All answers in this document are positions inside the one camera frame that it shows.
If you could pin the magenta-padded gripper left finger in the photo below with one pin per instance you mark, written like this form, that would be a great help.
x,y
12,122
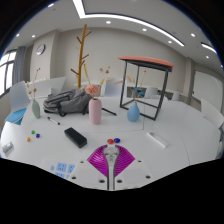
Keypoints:
x,y
91,173

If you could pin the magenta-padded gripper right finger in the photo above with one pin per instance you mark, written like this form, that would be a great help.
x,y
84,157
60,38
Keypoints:
x,y
131,173

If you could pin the blue round magnet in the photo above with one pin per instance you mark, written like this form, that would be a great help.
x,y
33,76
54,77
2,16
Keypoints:
x,y
37,135
117,140

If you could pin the red round magnet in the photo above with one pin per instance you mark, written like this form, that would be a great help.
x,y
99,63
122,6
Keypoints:
x,y
110,141

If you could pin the black rectangular case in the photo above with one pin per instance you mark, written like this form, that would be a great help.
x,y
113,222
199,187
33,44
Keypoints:
x,y
75,137

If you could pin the plain white remote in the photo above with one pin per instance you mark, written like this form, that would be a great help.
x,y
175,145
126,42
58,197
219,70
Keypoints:
x,y
156,139

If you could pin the blue vase with dried stems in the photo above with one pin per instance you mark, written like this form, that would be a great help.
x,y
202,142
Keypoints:
x,y
133,113

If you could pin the pink vase with flowers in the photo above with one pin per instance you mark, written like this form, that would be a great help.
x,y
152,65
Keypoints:
x,y
95,111

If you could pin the black pen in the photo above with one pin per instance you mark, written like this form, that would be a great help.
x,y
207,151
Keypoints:
x,y
109,111

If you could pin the black and white marker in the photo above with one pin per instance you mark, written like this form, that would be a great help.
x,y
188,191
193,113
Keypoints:
x,y
53,120

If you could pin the green round magnet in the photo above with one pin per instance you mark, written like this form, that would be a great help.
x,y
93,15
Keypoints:
x,y
33,132

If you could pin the orange round magnet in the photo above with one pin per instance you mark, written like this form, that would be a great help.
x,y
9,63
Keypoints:
x,y
28,139

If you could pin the grey backpack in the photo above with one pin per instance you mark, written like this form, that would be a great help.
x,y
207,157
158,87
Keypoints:
x,y
68,101

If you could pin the green vase with dried stems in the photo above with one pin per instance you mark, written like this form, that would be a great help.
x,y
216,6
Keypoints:
x,y
36,109

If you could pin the white plastic chair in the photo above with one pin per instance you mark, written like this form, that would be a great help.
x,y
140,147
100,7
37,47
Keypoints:
x,y
58,84
115,88

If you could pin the white remote with buttons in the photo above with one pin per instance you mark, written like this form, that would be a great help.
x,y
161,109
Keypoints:
x,y
7,147

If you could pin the white chair with blue cushion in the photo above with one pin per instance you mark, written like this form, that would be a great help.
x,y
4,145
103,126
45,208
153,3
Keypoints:
x,y
17,96

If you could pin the black-framed orange-topped side table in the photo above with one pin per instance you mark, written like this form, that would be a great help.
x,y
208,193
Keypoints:
x,y
146,61

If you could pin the wooden tree coat rack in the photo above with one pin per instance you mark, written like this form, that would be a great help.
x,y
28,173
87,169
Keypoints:
x,y
80,56

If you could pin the grey curtain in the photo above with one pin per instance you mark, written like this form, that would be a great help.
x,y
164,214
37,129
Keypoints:
x,y
19,65

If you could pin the window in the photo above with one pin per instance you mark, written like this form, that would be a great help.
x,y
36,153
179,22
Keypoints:
x,y
5,73

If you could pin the ceiling lights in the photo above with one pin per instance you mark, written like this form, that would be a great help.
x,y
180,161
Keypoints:
x,y
126,18

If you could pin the white wall board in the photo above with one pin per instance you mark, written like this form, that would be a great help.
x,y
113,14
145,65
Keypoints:
x,y
207,90

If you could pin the round wall clock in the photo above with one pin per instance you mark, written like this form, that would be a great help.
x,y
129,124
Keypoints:
x,y
40,49

